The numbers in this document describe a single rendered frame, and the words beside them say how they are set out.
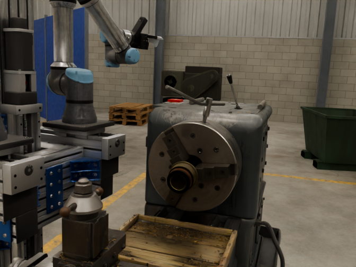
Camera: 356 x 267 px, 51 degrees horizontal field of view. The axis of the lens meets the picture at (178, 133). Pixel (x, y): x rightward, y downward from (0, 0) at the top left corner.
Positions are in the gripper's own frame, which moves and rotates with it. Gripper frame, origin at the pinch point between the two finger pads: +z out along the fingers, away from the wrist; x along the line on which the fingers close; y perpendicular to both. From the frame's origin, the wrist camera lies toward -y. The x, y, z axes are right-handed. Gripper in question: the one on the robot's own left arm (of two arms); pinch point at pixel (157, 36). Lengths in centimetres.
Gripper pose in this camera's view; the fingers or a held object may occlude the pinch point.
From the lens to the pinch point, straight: 212.3
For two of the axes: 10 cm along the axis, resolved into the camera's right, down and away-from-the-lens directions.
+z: 7.0, -0.9, 7.1
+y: -1.4, 9.5, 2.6
